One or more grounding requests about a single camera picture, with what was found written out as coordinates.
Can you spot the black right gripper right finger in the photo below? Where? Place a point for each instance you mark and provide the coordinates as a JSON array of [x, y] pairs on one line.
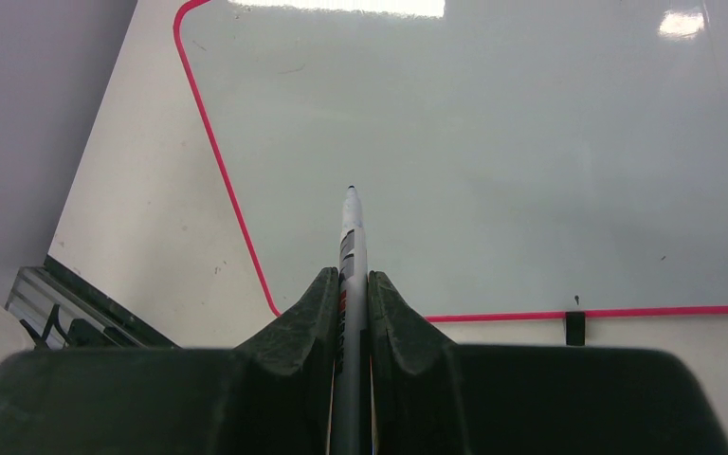
[[433, 395]]

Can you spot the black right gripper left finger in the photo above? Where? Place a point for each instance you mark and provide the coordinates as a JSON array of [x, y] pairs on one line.
[[269, 395]]

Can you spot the white whiteboard marker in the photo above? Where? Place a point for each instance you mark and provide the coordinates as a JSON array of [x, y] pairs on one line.
[[351, 418]]

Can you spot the pink framed whiteboard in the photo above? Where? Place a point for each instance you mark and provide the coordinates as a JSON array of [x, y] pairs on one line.
[[513, 159]]

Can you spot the black clip near corner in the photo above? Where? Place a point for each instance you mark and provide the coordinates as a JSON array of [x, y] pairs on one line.
[[575, 328]]

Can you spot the black table front rail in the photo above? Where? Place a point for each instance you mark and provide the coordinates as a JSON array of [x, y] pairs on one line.
[[59, 309]]

